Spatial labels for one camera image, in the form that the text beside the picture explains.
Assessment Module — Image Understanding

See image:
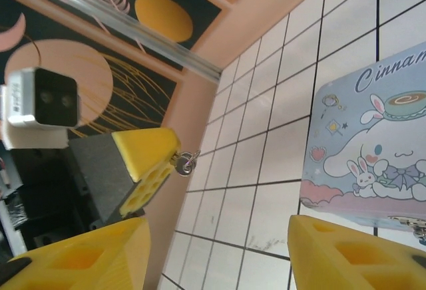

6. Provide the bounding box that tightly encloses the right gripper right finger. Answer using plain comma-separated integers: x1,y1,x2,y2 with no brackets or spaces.
288,215,426,290

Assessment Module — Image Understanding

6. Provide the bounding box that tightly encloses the large pink circle wall panel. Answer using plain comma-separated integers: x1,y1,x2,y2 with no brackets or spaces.
0,0,184,138

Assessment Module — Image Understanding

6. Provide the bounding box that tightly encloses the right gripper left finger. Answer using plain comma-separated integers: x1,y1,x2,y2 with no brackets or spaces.
0,216,152,290

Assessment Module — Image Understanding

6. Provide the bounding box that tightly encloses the blue cartoon tin box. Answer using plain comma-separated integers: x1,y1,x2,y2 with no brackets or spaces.
299,40,426,233

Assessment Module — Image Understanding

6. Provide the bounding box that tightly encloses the small silver key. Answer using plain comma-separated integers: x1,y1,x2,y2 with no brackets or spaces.
171,149,202,178

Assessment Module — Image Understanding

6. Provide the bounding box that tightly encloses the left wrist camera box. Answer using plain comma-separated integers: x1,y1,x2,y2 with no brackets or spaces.
0,66,81,150

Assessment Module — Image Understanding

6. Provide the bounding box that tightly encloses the orange oval leaf wall panel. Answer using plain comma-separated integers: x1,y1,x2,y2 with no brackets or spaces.
71,0,223,71

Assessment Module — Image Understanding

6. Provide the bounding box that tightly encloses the aluminium corner post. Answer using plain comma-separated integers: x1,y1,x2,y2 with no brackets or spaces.
18,0,222,83

